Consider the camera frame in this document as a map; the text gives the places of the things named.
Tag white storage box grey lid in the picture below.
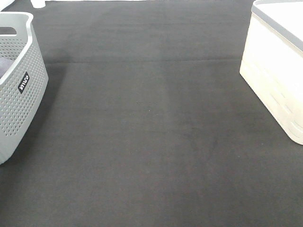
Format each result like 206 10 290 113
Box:
240 0 303 144

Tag towels inside basket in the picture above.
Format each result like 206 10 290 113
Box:
0 57 14 78

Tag white cup at table edge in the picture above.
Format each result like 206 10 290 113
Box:
30 0 46 9

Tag grey perforated laundry basket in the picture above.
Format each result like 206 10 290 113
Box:
0 12 49 163

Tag black table cloth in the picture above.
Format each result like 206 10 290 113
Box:
0 0 303 227

